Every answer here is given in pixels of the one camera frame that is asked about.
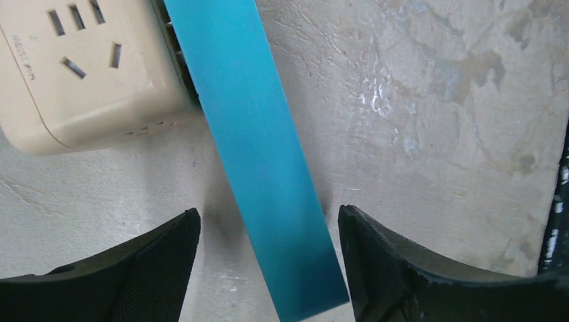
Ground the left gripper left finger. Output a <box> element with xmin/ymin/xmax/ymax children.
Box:
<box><xmin>1</xmin><ymin>209</ymin><xmax>201</xmax><ymax>321</ymax></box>

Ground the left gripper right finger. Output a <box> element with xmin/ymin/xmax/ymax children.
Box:
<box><xmin>338</xmin><ymin>205</ymin><xmax>568</xmax><ymax>321</ymax></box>

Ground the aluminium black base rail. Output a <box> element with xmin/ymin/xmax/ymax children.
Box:
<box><xmin>537</xmin><ymin>128</ymin><xmax>568</xmax><ymax>274</ymax></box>

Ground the tan cube plug adapter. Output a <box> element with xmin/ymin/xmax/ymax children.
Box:
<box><xmin>1</xmin><ymin>0</ymin><xmax>201</xmax><ymax>156</ymax></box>

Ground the teal power strip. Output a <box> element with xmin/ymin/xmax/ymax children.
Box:
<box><xmin>165</xmin><ymin>1</ymin><xmax>349</xmax><ymax>321</ymax></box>

